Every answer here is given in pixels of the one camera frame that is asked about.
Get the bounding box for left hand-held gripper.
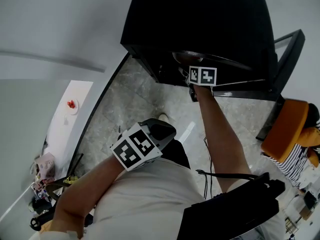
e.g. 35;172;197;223
110;118;177;172

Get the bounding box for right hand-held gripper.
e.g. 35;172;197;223
184;65;218;103

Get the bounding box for black glass-door cabinet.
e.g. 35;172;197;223
120;0;306;143

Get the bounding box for person's right forearm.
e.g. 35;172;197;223
194;84;252;197

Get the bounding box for person's left forearm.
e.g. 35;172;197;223
53;155;129;226

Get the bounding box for person's black shorts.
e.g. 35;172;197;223
159;139;191;170

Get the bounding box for person's white shirt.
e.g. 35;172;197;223
28;156;286;240

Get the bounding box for small white plate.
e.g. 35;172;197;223
66;98;80;116

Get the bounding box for white windowsill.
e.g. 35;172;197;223
43;80;94;165

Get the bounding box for orange armchair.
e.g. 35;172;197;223
260;99;320;169

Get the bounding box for black equipment pack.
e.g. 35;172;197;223
176;169;286;240

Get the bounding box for yellow checked cloth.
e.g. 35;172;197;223
62;175;79;185

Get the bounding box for pink printed bag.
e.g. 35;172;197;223
33;151;56;180

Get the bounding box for black-and-white striped blanket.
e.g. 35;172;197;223
261;103;320;188

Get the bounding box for large orange cushion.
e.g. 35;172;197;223
298;127;320;167

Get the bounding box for cluster of small bottles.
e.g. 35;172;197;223
29;176;51;202

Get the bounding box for grey roller blind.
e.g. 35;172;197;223
0;78;72;215

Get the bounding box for crumpled white cloth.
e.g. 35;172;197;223
298;162;317;191

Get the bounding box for black bag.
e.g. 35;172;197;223
29;203;56;232

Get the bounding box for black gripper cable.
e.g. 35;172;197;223
202;135;214;200

